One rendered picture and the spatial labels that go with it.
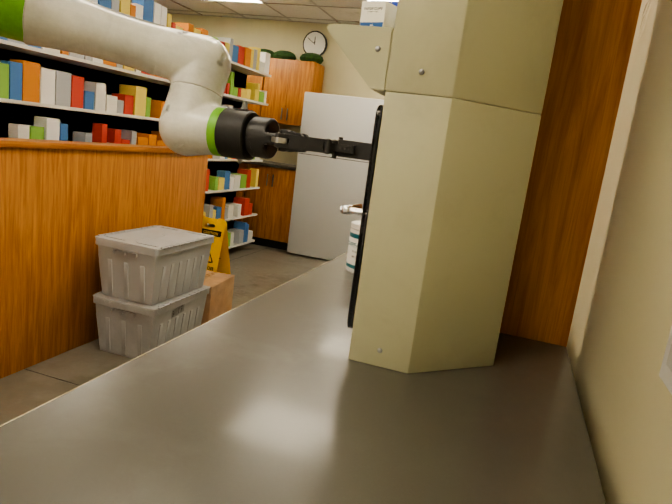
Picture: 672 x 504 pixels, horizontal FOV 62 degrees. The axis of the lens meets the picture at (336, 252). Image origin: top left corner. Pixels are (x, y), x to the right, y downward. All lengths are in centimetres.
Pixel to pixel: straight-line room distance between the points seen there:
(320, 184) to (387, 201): 522
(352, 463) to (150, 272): 250
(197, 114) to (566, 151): 76
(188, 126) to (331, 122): 508
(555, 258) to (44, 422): 101
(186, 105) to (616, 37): 86
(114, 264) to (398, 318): 244
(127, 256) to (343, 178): 337
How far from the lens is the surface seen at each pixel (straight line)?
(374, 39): 98
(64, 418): 80
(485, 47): 98
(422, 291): 96
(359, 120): 605
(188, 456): 72
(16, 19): 119
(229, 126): 106
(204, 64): 114
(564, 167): 130
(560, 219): 130
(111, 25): 117
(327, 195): 615
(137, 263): 316
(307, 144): 99
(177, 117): 111
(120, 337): 336
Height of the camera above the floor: 132
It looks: 11 degrees down
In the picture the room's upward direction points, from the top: 7 degrees clockwise
